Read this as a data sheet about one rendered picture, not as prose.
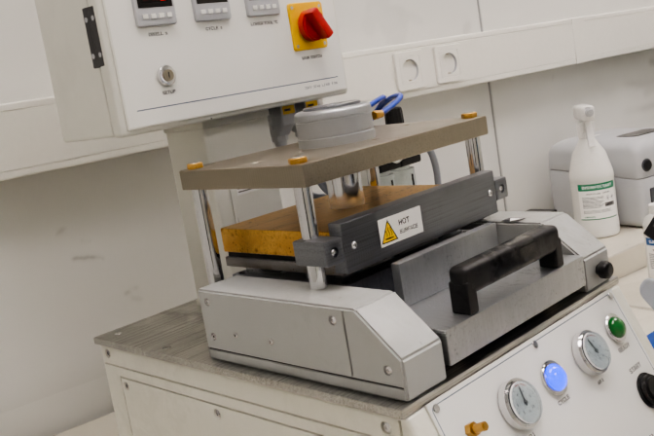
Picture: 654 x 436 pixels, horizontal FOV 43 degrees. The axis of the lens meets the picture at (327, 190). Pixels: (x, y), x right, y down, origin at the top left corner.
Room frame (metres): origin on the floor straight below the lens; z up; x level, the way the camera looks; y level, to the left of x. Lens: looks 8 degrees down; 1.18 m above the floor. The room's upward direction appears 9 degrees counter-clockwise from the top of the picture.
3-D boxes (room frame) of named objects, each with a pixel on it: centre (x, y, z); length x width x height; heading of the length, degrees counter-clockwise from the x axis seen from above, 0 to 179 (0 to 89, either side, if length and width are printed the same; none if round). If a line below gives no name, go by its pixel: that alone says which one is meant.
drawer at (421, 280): (0.80, -0.05, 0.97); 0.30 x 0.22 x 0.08; 44
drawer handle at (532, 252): (0.70, -0.15, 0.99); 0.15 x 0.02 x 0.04; 134
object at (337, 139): (0.87, -0.01, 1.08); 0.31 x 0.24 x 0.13; 134
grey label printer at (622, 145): (1.65, -0.61, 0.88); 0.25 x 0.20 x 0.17; 30
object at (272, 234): (0.84, -0.03, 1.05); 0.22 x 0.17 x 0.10; 134
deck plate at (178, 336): (0.86, 0.00, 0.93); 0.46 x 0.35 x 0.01; 44
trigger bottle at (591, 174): (1.53, -0.50, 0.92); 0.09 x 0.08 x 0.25; 175
